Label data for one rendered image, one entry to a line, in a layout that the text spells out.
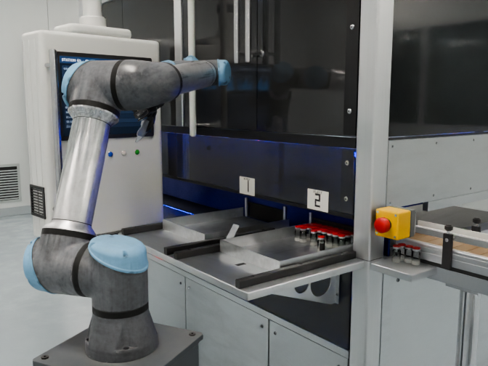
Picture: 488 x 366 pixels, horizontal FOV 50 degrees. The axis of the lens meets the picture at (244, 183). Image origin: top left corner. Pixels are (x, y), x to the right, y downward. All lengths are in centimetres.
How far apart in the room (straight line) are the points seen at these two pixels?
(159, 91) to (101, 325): 52
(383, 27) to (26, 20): 565
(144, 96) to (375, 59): 59
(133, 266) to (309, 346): 79
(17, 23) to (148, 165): 472
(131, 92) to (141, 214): 103
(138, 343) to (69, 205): 32
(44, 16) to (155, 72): 562
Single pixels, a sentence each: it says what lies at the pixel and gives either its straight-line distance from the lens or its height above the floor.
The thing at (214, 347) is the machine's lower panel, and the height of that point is 35.
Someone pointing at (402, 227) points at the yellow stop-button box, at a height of 99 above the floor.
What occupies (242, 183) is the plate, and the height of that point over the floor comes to 103.
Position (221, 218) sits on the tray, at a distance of 191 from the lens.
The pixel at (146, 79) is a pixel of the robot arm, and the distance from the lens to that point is 120.
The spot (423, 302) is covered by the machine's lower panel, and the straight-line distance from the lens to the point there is 172.
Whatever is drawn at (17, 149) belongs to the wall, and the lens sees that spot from 664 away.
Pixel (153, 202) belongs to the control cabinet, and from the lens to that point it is 219.
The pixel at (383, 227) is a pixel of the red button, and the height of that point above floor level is 99.
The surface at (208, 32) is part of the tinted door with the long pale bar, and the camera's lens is 200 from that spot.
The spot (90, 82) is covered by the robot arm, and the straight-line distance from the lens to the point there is 124.
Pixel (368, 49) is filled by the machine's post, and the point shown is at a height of 144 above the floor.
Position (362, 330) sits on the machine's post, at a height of 68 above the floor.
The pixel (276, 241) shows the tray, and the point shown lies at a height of 88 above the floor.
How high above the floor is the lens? 130
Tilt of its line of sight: 9 degrees down
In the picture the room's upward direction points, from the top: straight up
